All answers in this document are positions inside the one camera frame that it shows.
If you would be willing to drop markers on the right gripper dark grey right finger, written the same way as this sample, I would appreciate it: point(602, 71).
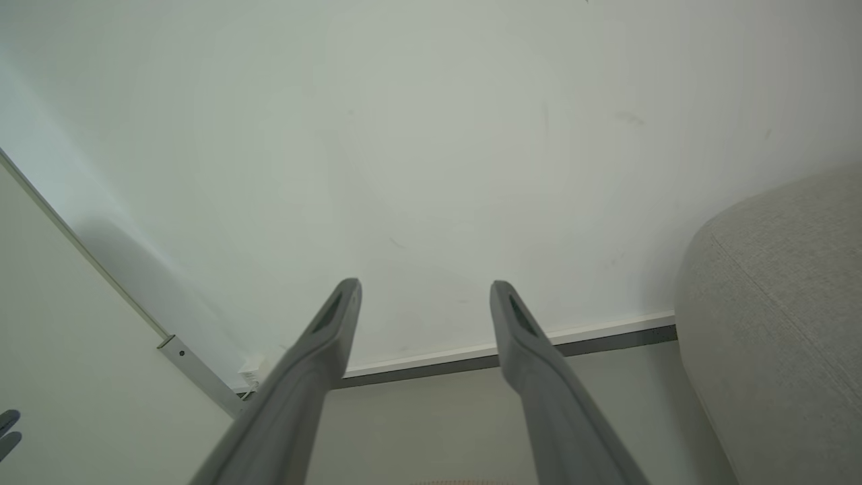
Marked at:
point(559, 417)

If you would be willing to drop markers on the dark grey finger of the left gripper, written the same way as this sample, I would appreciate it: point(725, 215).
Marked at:
point(7, 422)
point(8, 446)

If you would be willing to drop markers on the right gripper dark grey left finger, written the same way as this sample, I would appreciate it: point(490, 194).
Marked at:
point(296, 404)

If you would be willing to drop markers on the grey metal table leg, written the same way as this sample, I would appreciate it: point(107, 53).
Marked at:
point(202, 377)

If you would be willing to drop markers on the white and black baseboard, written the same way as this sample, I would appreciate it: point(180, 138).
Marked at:
point(438, 360)

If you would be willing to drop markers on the light grey fabric sofa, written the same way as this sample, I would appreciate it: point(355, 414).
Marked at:
point(781, 337)

